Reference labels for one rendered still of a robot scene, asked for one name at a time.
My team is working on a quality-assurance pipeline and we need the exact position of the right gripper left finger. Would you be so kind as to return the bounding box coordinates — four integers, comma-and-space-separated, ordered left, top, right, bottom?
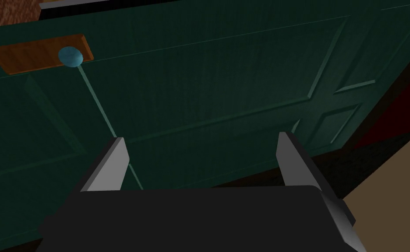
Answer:
80, 136, 130, 193

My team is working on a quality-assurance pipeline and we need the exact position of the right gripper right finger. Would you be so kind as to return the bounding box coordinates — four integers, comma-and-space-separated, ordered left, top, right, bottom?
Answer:
276, 131, 323, 192

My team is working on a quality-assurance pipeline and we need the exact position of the dark green panelled door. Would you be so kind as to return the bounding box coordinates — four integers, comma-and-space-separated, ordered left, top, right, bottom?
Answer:
0, 0, 410, 252

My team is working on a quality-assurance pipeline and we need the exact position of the blue round door knob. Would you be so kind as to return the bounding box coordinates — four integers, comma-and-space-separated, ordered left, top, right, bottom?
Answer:
57, 46, 84, 68

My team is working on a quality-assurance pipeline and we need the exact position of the brown wooden knob plate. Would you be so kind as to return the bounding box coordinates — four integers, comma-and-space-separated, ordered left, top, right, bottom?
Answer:
0, 34, 95, 76

